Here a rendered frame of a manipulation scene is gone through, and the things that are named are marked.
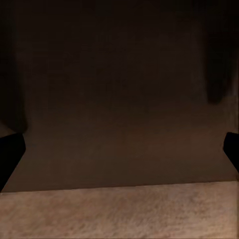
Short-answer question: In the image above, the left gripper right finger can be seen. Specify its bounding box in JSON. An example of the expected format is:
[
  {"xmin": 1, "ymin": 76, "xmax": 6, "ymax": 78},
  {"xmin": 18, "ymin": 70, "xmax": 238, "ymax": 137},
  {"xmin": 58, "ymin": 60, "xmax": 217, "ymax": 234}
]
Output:
[{"xmin": 223, "ymin": 132, "xmax": 239, "ymax": 173}]

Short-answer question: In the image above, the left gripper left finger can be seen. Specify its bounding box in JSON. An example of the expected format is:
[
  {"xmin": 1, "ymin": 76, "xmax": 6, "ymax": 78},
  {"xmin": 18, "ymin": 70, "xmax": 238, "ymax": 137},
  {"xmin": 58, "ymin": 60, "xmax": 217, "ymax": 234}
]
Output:
[{"xmin": 0, "ymin": 133, "xmax": 26, "ymax": 192}]

